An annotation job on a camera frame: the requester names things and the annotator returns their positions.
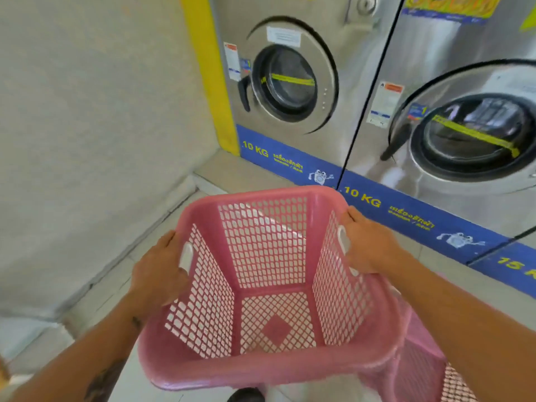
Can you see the person's right hand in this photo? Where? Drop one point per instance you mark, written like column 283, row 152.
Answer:
column 372, row 246

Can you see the person's left hand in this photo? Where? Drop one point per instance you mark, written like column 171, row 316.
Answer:
column 155, row 276

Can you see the person's left thumb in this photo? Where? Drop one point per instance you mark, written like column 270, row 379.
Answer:
column 166, row 241

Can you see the person's right thumb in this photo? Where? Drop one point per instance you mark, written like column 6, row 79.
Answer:
column 354, row 216

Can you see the pink plastic laundry basket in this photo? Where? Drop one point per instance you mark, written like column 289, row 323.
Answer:
column 276, row 246
column 418, row 355

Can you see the person's right forearm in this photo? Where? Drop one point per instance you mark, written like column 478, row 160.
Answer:
column 460, row 322

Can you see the person's left forearm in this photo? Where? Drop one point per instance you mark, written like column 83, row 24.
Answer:
column 88, row 355

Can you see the white warning label sticker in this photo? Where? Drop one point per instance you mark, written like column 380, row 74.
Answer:
column 384, row 104
column 231, row 62

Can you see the small blue square sticker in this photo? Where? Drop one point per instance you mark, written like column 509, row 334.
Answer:
column 417, row 111
column 246, row 65

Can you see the steel front-load washing machine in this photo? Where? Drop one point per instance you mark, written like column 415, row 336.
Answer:
column 435, row 50
column 360, row 79

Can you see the round steel washer door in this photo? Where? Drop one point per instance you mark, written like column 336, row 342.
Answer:
column 494, row 79
column 326, row 62

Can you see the steel washing machine blue base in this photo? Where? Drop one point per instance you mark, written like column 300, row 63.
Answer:
column 511, row 263

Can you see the person's dark shoe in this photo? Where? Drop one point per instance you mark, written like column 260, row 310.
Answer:
column 246, row 395

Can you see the white rectangular door label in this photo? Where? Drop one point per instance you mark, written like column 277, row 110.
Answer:
column 284, row 36

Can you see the round steel lock knob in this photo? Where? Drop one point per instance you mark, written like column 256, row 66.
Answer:
column 367, row 4

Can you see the yellow and blue panel sticker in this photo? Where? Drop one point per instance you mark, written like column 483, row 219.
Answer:
column 452, row 6

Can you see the yellow wall trim panel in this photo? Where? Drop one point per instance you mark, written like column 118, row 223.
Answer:
column 207, row 71

